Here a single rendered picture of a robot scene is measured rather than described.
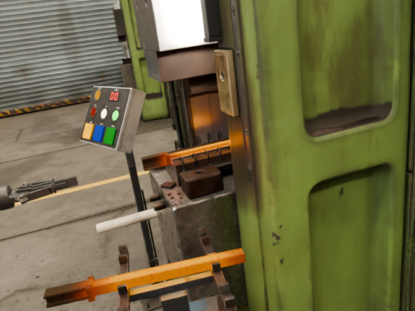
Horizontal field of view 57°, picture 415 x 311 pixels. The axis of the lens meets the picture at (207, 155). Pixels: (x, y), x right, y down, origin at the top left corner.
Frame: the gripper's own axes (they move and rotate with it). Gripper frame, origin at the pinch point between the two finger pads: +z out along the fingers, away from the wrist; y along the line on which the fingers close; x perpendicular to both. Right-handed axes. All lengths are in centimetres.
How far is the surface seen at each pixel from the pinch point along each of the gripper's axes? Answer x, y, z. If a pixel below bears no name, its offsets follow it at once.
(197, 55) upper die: 33, 7, 48
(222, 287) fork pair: -8, 63, 29
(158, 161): -0.1, 0.4, 30.9
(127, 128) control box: 3.7, -40.0, 26.8
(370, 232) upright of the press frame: -24, 42, 84
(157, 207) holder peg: -12.2, 9.9, 26.1
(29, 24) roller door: 82, -800, -52
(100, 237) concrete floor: -100, -145, 1
